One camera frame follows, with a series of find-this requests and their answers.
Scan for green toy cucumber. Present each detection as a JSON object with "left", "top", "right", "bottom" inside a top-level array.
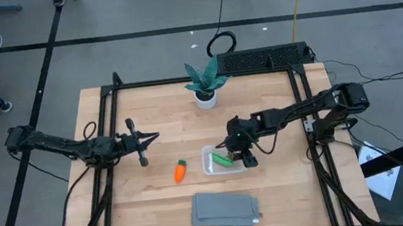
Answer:
[{"left": 211, "top": 150, "right": 234, "bottom": 169}]

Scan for orange toy carrot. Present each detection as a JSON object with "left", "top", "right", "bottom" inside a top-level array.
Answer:
[{"left": 172, "top": 158, "right": 190, "bottom": 184}]

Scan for thin black cables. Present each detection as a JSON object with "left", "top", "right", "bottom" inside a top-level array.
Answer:
[{"left": 323, "top": 51, "right": 403, "bottom": 92}]

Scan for black perforated electronics box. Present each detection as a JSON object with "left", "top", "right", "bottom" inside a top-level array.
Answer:
[{"left": 215, "top": 40, "right": 315, "bottom": 77}]

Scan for black floor bar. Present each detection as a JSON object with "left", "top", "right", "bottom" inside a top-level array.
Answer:
[{"left": 358, "top": 137, "right": 403, "bottom": 179}]

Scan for yellow cable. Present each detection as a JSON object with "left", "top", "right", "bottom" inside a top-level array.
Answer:
[{"left": 287, "top": 0, "right": 317, "bottom": 43}]

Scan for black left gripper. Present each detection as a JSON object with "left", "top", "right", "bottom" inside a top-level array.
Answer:
[{"left": 113, "top": 114, "right": 164, "bottom": 170}]

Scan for folded grey cloth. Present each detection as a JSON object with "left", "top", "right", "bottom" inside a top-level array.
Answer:
[{"left": 188, "top": 186, "right": 263, "bottom": 226}]

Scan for white paper sheets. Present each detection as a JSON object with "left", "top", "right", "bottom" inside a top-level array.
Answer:
[{"left": 356, "top": 136, "right": 403, "bottom": 204}]

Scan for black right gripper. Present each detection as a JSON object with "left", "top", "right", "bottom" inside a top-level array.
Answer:
[{"left": 222, "top": 113, "right": 261, "bottom": 171}]

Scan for clear plastic tupperware container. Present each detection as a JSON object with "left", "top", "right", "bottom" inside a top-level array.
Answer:
[{"left": 199, "top": 140, "right": 250, "bottom": 178}]

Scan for green plant in white pot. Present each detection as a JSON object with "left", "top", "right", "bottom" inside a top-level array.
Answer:
[{"left": 181, "top": 52, "right": 233, "bottom": 112}]

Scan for black coiled cable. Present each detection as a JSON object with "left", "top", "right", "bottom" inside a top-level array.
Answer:
[{"left": 200, "top": 0, "right": 238, "bottom": 58}]

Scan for black metal table frame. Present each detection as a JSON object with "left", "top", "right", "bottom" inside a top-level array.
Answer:
[{"left": 39, "top": 43, "right": 381, "bottom": 226}]

